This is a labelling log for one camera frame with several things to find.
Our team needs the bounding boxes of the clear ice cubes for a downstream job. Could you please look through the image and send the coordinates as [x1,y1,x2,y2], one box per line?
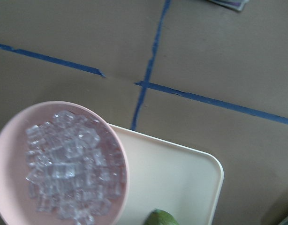
[25,110,127,225]

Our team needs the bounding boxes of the pink bowl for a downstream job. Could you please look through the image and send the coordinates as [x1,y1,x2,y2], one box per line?
[0,101,128,225]

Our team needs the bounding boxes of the cream plastic tray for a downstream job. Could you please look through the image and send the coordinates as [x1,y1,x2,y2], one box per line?
[113,126,224,225]

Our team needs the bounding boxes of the green fruit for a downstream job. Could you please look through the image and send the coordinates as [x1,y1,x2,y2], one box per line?
[143,209,179,225]

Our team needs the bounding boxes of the crossing blue tape strip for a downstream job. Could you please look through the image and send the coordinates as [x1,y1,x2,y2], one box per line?
[0,44,288,130]

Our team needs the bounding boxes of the long blue tape strip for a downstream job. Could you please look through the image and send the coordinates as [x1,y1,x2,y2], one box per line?
[130,0,171,131]

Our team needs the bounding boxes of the papers at top edge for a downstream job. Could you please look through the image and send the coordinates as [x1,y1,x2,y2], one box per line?
[209,0,249,12]

